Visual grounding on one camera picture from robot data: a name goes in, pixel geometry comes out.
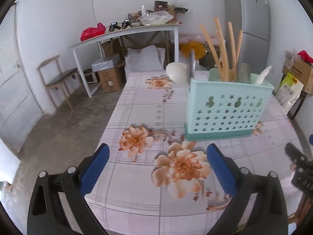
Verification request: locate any mint green utensil basket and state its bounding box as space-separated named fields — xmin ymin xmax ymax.
xmin=185 ymin=69 xmax=274 ymax=141

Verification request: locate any red plastic bag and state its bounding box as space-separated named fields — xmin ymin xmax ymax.
xmin=80 ymin=22 xmax=106 ymax=41

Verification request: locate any wooden chair black seat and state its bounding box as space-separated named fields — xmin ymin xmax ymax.
xmin=37 ymin=55 xmax=79 ymax=111

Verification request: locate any white door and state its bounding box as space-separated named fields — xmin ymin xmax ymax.
xmin=0 ymin=4 xmax=43 ymax=153

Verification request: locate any grey refrigerator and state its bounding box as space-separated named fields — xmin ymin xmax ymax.
xmin=224 ymin=0 xmax=270 ymax=74

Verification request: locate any floral tablecloth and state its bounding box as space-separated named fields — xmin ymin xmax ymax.
xmin=85 ymin=71 xmax=302 ymax=234

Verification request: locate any cardboard box under table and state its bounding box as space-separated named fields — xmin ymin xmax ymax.
xmin=98 ymin=60 xmax=126 ymax=93

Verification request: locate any metal spoon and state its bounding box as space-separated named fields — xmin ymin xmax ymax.
xmin=237 ymin=63 xmax=250 ymax=84

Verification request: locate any bundle of wooden chopsticks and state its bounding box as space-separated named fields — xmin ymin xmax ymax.
xmin=200 ymin=18 xmax=244 ymax=82

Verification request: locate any white side table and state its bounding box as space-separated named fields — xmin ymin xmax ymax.
xmin=69 ymin=22 xmax=183 ymax=98

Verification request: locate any green yellow rice bag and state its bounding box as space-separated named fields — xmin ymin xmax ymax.
xmin=275 ymin=72 xmax=304 ymax=114

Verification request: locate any clear plastic bag on table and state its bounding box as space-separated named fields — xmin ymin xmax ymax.
xmin=141 ymin=11 xmax=174 ymax=25

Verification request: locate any white sack under table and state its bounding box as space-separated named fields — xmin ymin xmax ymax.
xmin=125 ymin=45 xmax=165 ymax=74

